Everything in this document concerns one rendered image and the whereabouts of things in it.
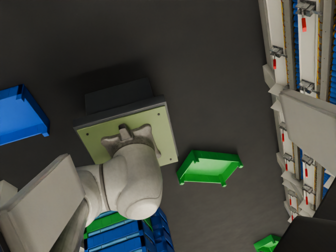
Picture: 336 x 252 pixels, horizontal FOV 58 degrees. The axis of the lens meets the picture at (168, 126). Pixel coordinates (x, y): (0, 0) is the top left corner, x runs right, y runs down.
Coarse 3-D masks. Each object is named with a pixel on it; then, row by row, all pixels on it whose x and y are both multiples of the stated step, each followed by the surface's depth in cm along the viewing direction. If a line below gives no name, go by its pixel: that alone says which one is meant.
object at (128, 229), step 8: (128, 224) 146; (136, 224) 145; (144, 224) 150; (104, 232) 147; (112, 232) 146; (120, 232) 145; (128, 232) 144; (144, 232) 146; (152, 232) 160; (88, 240) 147; (96, 240) 146; (104, 240) 145; (152, 240) 154; (88, 248) 144
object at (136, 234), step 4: (136, 232) 143; (124, 236) 144; (128, 236) 143; (132, 236) 143; (136, 236) 144; (112, 240) 145; (116, 240) 144; (120, 240) 143; (124, 240) 144; (104, 244) 144; (108, 244) 144; (112, 244) 144; (92, 248) 145; (96, 248) 144; (100, 248) 144
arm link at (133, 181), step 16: (128, 144) 101; (144, 144) 103; (112, 160) 97; (128, 160) 96; (144, 160) 96; (112, 176) 92; (128, 176) 92; (144, 176) 92; (160, 176) 97; (112, 192) 91; (128, 192) 89; (144, 192) 89; (160, 192) 94; (112, 208) 94; (128, 208) 89; (144, 208) 91
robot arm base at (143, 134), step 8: (120, 128) 103; (136, 128) 105; (144, 128) 104; (104, 136) 104; (112, 136) 104; (120, 136) 103; (128, 136) 102; (136, 136) 104; (144, 136) 105; (152, 136) 108; (104, 144) 105; (112, 144) 105; (120, 144) 102; (152, 144) 107; (112, 152) 104
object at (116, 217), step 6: (108, 216) 152; (114, 216) 151; (120, 216) 150; (96, 222) 152; (102, 222) 151; (108, 222) 150; (114, 222) 149; (150, 222) 164; (90, 228) 151; (96, 228) 150; (150, 228) 161; (84, 234) 150
